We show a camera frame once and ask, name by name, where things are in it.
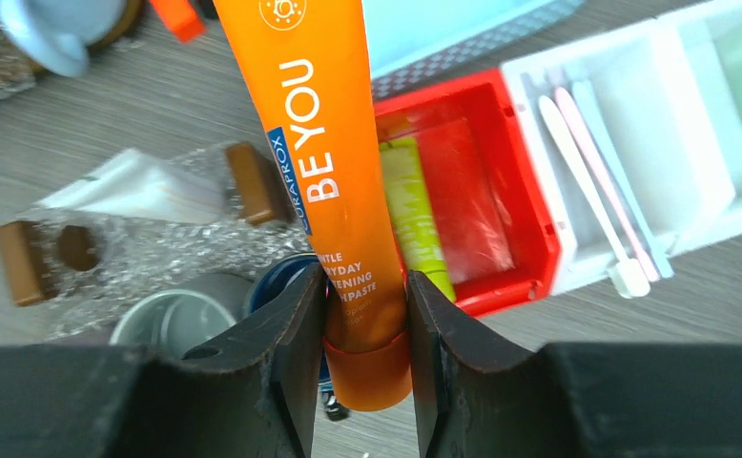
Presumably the white plastic bin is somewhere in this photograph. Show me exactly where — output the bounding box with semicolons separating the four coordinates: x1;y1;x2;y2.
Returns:
500;1;742;295

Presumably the red plastic bin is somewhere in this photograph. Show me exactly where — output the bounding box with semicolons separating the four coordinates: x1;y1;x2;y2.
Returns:
374;69;563;317

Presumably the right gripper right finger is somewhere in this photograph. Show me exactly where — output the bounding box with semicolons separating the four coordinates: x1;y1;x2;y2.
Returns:
407;271;742;457

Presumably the grey mug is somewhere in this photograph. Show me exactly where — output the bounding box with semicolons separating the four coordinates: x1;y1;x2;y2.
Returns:
110;273;252;357

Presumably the brown wooden oval tray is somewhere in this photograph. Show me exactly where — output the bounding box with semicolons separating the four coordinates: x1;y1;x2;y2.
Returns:
17;1;146;77

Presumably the light blue mug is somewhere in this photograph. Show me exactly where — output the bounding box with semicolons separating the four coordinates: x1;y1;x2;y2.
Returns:
0;0;126;77

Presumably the white toothbrush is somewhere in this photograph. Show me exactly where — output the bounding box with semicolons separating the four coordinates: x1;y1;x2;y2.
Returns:
538;95;650;299

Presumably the orange cap toothpaste tube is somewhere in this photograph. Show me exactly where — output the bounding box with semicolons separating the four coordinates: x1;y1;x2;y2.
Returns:
36;149;227;224

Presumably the red orange block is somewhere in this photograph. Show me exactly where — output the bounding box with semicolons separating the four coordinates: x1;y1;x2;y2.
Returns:
150;0;205;43

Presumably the dark blue mug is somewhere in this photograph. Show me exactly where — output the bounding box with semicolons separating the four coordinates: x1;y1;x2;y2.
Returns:
244;253;351;422

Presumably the light blue plastic basket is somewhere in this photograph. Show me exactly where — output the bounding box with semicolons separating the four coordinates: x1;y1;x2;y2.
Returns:
362;0;585;99

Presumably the green toothpaste tube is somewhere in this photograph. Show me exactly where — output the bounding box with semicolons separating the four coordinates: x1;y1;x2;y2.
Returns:
379;137;456;302

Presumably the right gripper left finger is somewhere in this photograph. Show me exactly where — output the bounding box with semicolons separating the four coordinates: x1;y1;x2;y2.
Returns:
0;265;327;457

